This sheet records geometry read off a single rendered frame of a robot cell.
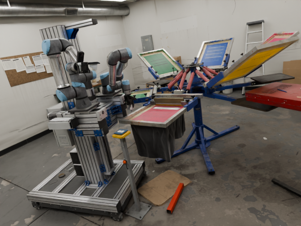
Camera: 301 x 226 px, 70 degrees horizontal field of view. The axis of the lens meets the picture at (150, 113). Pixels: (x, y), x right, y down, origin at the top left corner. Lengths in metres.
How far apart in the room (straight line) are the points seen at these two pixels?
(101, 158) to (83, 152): 0.22
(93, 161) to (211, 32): 5.06
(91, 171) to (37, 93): 3.40
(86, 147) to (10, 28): 3.77
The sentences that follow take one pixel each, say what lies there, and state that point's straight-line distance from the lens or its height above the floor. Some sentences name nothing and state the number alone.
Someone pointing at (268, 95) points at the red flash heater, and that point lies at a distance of 2.24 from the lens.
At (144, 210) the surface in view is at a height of 0.01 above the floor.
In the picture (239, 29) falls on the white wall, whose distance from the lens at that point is 6.43.
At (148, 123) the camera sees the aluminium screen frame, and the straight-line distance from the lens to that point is 2.11.
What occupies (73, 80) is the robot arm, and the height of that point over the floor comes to 1.56.
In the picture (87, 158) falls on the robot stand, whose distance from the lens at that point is 2.68.
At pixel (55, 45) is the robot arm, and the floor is 1.84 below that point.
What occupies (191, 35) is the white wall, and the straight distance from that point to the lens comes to 6.83.
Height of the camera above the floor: 1.76
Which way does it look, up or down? 18 degrees down
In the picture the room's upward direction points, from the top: 10 degrees counter-clockwise
